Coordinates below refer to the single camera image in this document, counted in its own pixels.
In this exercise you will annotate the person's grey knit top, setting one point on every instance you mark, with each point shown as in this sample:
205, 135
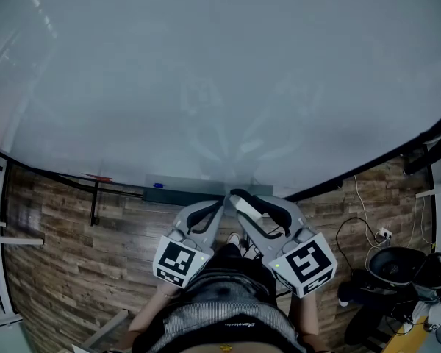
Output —
213, 314

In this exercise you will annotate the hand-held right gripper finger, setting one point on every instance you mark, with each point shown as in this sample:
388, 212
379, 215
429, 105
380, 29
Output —
259, 243
295, 215

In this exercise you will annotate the grey metal bar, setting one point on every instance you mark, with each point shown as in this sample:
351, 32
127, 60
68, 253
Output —
106, 327

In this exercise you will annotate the black chair base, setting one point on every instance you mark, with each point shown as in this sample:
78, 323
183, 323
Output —
364, 326

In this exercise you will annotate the white power strip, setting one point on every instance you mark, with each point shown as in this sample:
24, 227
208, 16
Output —
385, 233

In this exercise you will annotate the dark marker tray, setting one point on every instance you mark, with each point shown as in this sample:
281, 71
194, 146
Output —
176, 196

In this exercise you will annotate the gold pendant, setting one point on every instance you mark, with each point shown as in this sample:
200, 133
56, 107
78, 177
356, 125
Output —
225, 348

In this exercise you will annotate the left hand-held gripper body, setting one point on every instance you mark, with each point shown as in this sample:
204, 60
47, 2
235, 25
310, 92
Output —
172, 261

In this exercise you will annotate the yellow desk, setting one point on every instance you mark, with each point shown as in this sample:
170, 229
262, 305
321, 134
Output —
408, 338

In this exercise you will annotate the small blue magnet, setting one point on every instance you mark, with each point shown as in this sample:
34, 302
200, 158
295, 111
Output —
158, 185

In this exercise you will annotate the person's right forearm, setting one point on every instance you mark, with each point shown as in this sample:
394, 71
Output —
303, 314

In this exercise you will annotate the white eraser block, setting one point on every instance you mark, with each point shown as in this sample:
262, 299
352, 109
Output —
248, 208

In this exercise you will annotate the white whiteboard with black frame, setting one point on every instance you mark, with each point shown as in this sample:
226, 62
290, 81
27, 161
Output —
220, 68

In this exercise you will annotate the spare hand-held gripper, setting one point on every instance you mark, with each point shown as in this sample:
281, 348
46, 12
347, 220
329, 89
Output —
433, 327

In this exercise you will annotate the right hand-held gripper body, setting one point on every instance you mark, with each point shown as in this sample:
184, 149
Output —
305, 263

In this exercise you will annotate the person's white shoe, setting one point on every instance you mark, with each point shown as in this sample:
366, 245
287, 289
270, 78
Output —
343, 301
234, 239

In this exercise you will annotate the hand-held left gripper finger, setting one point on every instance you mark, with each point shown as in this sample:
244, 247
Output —
180, 219
214, 234

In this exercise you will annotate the black office chair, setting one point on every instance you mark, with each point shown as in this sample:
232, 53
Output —
393, 267

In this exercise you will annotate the person's left forearm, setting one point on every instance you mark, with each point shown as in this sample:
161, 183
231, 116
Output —
150, 313

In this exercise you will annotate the person's black trousers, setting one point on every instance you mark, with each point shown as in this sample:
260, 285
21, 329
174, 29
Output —
239, 267

